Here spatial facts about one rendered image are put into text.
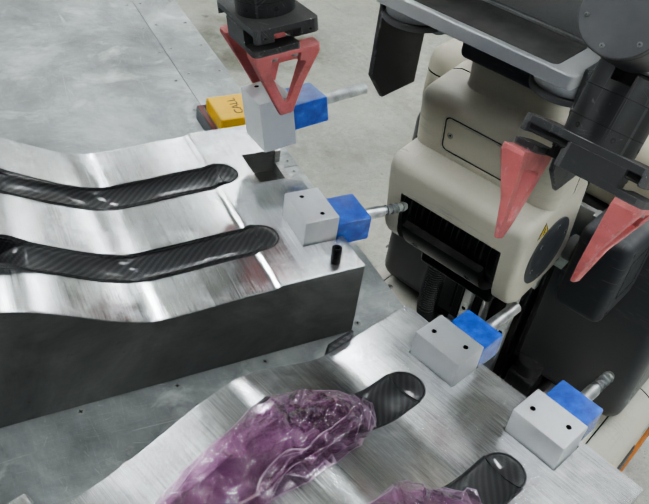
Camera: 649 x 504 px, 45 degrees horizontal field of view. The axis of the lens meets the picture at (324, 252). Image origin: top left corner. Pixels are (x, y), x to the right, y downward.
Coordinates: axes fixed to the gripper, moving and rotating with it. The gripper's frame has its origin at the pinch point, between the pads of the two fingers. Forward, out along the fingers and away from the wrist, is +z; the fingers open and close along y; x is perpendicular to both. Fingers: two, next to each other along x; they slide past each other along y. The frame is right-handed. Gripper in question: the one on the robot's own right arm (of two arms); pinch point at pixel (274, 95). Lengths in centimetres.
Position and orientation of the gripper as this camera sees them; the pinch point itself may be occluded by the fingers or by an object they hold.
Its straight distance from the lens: 81.9
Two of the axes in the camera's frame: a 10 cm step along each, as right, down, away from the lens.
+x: 9.0, -3.1, 3.2
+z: 0.6, 7.9, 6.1
